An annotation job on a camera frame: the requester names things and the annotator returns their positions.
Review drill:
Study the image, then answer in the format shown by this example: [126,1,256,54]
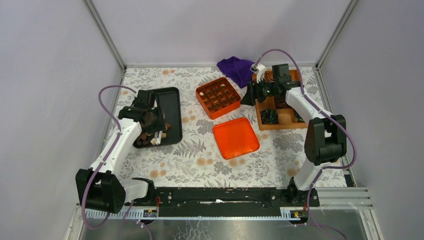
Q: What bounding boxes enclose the white handled metal tongs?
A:
[153,130,167,145]

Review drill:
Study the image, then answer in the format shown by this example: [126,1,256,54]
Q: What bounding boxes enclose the orange box lid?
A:
[212,117,260,160]

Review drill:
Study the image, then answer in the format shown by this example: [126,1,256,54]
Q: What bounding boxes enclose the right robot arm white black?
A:
[240,63,347,206]

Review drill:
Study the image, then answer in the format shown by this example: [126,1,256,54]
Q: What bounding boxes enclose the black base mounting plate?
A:
[134,187,320,218]

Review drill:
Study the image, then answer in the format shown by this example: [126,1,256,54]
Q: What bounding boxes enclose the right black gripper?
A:
[239,76,278,107]

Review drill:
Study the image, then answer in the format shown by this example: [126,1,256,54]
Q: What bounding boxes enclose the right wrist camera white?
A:
[250,63,267,83]

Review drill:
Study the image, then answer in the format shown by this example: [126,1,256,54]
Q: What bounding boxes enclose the orange chocolate box with tray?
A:
[195,77,241,120]

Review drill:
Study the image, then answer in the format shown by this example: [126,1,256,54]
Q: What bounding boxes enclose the wooden compartment organizer box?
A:
[251,64,306,131]

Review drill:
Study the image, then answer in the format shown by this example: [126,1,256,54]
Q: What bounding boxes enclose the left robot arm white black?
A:
[75,90,168,214]

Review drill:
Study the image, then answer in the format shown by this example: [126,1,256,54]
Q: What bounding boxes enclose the purple cloth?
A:
[216,56,254,89]

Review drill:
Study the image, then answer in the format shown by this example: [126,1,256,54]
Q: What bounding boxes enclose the dark rolled tie left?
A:
[260,108,279,125]

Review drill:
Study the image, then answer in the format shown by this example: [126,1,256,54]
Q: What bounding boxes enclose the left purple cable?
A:
[80,85,137,240]

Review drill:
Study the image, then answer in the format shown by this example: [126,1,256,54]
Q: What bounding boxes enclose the floral patterned table mat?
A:
[94,66,347,188]

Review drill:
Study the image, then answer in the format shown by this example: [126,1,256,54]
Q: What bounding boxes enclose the black plastic tray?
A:
[131,87,183,149]

